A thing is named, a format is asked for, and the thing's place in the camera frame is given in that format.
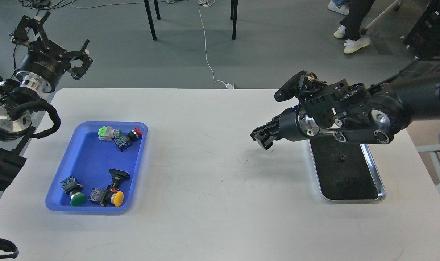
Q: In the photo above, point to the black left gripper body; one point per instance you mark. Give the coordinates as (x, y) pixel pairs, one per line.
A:
(49, 64)

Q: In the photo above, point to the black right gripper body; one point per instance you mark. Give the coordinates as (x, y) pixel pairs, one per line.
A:
(296, 125)

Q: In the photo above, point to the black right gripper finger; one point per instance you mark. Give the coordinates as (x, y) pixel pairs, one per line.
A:
(269, 130)
(266, 139)

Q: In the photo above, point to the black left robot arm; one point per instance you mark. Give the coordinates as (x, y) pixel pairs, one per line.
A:
(24, 114)

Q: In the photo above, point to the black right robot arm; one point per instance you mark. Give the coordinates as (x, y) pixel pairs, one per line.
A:
(354, 113)

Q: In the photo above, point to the silver metal tray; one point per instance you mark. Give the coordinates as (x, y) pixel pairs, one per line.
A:
(356, 180)

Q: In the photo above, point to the blue plastic tray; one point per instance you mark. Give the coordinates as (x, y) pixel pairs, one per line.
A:
(89, 159)

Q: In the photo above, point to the black table leg left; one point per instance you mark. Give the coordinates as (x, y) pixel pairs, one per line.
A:
(150, 17)

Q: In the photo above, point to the black table leg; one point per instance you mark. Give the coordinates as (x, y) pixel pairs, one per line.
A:
(150, 17)
(233, 17)

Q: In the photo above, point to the white sneaker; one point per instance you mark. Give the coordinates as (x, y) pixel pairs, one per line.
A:
(339, 6)
(351, 46)

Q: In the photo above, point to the green mushroom push button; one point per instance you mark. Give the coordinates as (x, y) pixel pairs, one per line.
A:
(73, 189)

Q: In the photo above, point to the black table leg right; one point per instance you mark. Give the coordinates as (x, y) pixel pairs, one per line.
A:
(233, 17)

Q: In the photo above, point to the white sneaker top right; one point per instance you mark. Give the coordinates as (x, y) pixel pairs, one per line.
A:
(339, 6)

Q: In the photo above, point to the person black trousers leg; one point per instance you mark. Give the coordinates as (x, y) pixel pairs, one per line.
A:
(352, 22)

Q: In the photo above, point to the black equipment cart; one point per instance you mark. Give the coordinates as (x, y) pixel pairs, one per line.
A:
(424, 38)

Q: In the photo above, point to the green white push button switch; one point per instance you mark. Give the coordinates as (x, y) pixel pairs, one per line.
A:
(107, 133)

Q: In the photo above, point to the red push button switch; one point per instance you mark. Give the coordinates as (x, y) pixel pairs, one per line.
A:
(124, 141)

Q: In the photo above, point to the black push button switch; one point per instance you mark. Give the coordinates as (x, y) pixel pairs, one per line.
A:
(117, 176)

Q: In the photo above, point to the yellow push button switch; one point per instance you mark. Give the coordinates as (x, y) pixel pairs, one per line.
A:
(106, 196)

